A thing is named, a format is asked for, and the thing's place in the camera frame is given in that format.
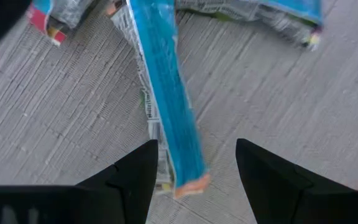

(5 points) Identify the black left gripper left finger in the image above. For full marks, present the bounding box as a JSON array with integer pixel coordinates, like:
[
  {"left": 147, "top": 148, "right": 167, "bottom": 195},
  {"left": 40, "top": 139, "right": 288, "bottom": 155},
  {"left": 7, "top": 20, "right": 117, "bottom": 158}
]
[{"left": 0, "top": 139, "right": 160, "bottom": 224}]

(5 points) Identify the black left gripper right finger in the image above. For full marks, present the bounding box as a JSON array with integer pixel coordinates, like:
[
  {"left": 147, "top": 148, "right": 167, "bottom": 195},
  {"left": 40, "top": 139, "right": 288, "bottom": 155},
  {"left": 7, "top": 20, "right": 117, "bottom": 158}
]
[{"left": 235, "top": 138, "right": 358, "bottom": 224}]

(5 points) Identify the blue silver-backed granola bar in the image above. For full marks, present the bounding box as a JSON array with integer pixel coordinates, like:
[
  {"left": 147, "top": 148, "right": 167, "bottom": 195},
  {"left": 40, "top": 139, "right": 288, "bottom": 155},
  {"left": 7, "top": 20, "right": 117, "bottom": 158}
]
[
  {"left": 175, "top": 0, "right": 323, "bottom": 52},
  {"left": 106, "top": 0, "right": 211, "bottom": 199},
  {"left": 26, "top": 0, "right": 98, "bottom": 47}
]

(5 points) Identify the grey woven placemat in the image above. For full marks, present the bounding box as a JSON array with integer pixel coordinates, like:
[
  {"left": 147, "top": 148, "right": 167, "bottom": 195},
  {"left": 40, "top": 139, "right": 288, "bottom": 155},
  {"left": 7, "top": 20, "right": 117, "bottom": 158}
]
[{"left": 0, "top": 0, "right": 358, "bottom": 224}]

